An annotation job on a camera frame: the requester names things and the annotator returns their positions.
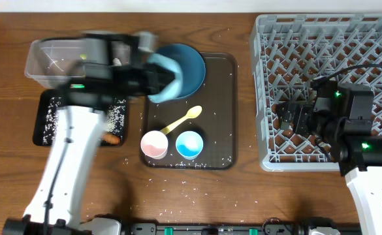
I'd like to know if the white paper tissue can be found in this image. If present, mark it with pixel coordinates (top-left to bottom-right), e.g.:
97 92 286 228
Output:
113 58 122 66

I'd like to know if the light blue bowl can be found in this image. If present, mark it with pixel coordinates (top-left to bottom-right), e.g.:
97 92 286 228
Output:
147 54 183 103

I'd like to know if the white rice pile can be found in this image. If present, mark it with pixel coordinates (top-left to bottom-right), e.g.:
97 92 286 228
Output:
40 96 127 144

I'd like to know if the dark blue plate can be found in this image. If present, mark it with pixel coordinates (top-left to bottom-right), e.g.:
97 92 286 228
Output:
156 44 206 100

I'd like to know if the orange carrot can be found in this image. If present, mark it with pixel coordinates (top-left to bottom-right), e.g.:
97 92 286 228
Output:
102 132 121 145

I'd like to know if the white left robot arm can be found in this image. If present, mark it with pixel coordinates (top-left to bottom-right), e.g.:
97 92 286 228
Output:
3 31 180 234

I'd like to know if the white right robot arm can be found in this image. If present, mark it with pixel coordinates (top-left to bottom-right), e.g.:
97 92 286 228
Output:
276 65 382 234

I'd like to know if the black waste tray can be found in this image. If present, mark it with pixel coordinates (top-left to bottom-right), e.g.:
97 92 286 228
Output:
31 88 129 147

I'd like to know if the grey dishwasher rack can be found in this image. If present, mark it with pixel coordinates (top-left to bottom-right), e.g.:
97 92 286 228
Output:
249 14 382 172

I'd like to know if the clear plastic waste bin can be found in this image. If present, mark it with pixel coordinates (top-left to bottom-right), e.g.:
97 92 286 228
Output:
25 37 137 88

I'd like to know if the yellow plastic spoon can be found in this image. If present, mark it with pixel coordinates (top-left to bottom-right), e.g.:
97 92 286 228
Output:
161 106 202 135

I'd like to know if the pink cup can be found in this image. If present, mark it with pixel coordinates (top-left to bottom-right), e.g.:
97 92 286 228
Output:
140 131 168 159

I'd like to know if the blue cup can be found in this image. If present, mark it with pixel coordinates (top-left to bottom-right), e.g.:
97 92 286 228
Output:
175 131 204 160

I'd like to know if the dark brown serving tray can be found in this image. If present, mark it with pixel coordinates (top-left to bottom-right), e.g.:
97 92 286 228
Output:
140 52 238 170

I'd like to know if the black rail with green clips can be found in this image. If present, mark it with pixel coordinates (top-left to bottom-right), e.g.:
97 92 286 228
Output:
79 215 361 235

